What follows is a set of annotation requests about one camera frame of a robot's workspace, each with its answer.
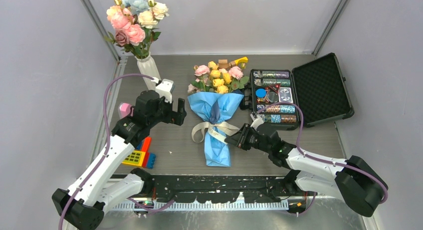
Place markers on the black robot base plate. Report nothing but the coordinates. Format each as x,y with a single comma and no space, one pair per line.
219,189

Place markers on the yellow grid toy block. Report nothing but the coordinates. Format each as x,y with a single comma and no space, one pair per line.
136,158

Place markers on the white ribbed vase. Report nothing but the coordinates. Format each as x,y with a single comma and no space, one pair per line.
147,66

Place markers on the yellow wooden arch block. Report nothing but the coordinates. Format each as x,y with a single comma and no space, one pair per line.
242,60

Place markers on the blue round chip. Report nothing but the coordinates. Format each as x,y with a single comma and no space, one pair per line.
260,93

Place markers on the black poker chip case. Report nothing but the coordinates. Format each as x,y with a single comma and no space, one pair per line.
319,93

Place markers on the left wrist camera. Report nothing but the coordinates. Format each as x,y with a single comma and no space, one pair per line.
165,88

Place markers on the playing card deck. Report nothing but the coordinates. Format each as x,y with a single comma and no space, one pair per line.
285,94

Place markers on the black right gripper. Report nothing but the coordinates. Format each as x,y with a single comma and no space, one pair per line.
240,139

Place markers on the orange toy bar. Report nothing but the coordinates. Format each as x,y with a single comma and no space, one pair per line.
145,147

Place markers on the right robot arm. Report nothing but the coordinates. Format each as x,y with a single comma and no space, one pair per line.
351,180

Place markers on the pink flowers in vase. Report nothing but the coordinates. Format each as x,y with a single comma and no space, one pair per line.
135,25

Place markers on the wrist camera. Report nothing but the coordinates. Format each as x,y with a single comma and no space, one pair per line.
165,88
256,120

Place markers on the cream satin ribbon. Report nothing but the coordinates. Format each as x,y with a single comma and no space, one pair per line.
217,131

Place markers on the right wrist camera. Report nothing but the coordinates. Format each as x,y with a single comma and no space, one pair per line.
256,120

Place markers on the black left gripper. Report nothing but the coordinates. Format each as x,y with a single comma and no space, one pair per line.
174,116

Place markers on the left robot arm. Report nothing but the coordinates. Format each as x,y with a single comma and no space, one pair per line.
85,203

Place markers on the blue paper bouquet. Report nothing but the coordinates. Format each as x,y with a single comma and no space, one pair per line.
214,96

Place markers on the blue studded toy brick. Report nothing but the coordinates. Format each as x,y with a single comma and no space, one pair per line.
150,161

